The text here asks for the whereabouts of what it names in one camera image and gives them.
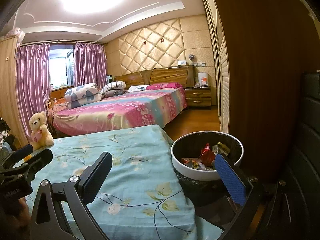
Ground wooden nightstand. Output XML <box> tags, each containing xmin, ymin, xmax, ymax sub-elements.
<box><xmin>185</xmin><ymin>87</ymin><xmax>212</xmax><ymax>110</ymax></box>

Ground clear plastic bag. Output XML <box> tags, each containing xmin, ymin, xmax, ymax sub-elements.
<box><xmin>6</xmin><ymin>27</ymin><xmax>25</xmax><ymax>43</ymax></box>

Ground red snack packet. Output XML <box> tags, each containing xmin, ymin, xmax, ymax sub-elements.
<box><xmin>200</xmin><ymin>143</ymin><xmax>217</xmax><ymax>167</ymax></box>

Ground dark brown door panel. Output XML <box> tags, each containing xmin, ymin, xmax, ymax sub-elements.
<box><xmin>205</xmin><ymin>0</ymin><xmax>320</xmax><ymax>183</ymax></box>

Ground bed with pink floral sheet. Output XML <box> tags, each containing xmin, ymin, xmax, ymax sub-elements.
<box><xmin>52</xmin><ymin>86</ymin><xmax>188</xmax><ymax>137</ymax></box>

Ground white and orange bag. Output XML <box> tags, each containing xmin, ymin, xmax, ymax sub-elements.
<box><xmin>197</xmin><ymin>72</ymin><xmax>209</xmax><ymax>88</ymax></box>

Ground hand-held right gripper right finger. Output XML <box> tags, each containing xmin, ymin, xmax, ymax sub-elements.
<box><xmin>214</xmin><ymin>153</ymin><xmax>298</xmax><ymax>240</ymax></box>

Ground dark clothes pile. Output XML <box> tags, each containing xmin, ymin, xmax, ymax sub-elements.
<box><xmin>0</xmin><ymin>117</ymin><xmax>13</xmax><ymax>143</ymax></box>

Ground cream teddy bear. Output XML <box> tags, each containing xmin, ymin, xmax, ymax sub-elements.
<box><xmin>29</xmin><ymin>111</ymin><xmax>55</xmax><ymax>151</ymax></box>

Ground blue plastic stool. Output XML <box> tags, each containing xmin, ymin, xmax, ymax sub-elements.
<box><xmin>0</xmin><ymin>144</ymin><xmax>14</xmax><ymax>160</ymax></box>

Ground yellow snack packet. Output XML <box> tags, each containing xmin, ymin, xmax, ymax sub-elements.
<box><xmin>216</xmin><ymin>142</ymin><xmax>230</xmax><ymax>157</ymax></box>

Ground slatted closet doors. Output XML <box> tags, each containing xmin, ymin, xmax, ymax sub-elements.
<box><xmin>197</xmin><ymin>0</ymin><xmax>230</xmax><ymax>133</ymax></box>

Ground black leather chair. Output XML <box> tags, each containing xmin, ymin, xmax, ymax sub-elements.
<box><xmin>282</xmin><ymin>72</ymin><xmax>320</xmax><ymax>240</ymax></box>

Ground floral turquoise tablecloth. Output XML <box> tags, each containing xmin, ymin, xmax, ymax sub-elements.
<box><xmin>22</xmin><ymin>124</ymin><xmax>198</xmax><ymax>240</ymax></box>

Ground white bin with black liner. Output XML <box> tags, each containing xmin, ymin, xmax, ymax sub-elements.
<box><xmin>171</xmin><ymin>131</ymin><xmax>244</xmax><ymax>207</ymax></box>

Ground folded quilt with blue hearts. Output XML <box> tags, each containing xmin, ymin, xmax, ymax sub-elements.
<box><xmin>64</xmin><ymin>83</ymin><xmax>103</xmax><ymax>110</ymax></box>

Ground light wooden wardrobe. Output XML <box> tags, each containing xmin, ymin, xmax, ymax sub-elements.
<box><xmin>0</xmin><ymin>36</ymin><xmax>28</xmax><ymax>145</ymax></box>

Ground wooden headboard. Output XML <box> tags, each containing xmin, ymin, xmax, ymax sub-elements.
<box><xmin>114</xmin><ymin>65</ymin><xmax>195</xmax><ymax>89</ymax></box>

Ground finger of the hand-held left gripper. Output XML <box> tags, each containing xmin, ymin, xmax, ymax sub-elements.
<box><xmin>4</xmin><ymin>144</ymin><xmax>34</xmax><ymax>167</ymax></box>
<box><xmin>10</xmin><ymin>149</ymin><xmax>53</xmax><ymax>181</ymax></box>

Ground folded white striped quilt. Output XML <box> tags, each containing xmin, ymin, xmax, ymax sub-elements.
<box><xmin>101</xmin><ymin>81</ymin><xmax>127</xmax><ymax>98</ymax></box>

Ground pink satin curtain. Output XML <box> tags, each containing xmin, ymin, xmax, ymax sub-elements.
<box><xmin>16</xmin><ymin>43</ymin><xmax>50</xmax><ymax>140</ymax></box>
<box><xmin>73</xmin><ymin>42</ymin><xmax>108</xmax><ymax>89</ymax></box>

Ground person's left hand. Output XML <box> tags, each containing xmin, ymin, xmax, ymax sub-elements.
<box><xmin>0</xmin><ymin>197</ymin><xmax>31</xmax><ymax>240</ymax></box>

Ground window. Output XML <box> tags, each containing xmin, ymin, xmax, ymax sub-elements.
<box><xmin>49</xmin><ymin>49</ymin><xmax>75</xmax><ymax>89</ymax></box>

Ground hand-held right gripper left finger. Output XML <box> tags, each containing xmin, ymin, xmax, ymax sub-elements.
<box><xmin>29</xmin><ymin>151</ymin><xmax>113</xmax><ymax>240</ymax></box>

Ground small wooden chair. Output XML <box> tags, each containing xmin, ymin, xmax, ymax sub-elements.
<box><xmin>46</xmin><ymin>97</ymin><xmax>65</xmax><ymax>117</ymax></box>

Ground pink pillow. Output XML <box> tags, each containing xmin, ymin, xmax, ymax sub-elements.
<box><xmin>146</xmin><ymin>82</ymin><xmax>183</xmax><ymax>90</ymax></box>

